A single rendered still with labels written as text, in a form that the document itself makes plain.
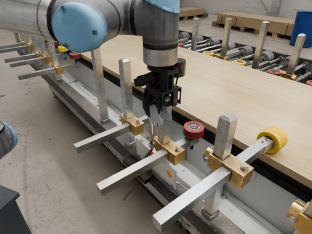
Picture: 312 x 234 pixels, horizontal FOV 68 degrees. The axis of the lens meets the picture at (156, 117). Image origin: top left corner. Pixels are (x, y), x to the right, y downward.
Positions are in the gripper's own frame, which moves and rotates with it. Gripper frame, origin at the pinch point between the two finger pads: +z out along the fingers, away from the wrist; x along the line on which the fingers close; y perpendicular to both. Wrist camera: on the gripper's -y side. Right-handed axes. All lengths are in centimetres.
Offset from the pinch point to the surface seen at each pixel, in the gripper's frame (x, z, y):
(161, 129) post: 6.1, 7.5, -4.3
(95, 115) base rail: 6, 31, -65
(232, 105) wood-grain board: 47.1, 10.8, -2.2
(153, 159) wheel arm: -1.3, 14.7, 0.4
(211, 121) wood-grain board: 28.4, 10.8, 0.9
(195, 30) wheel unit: 115, 0, -90
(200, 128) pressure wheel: 20.5, 10.1, 1.8
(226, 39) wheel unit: 115, 2, -58
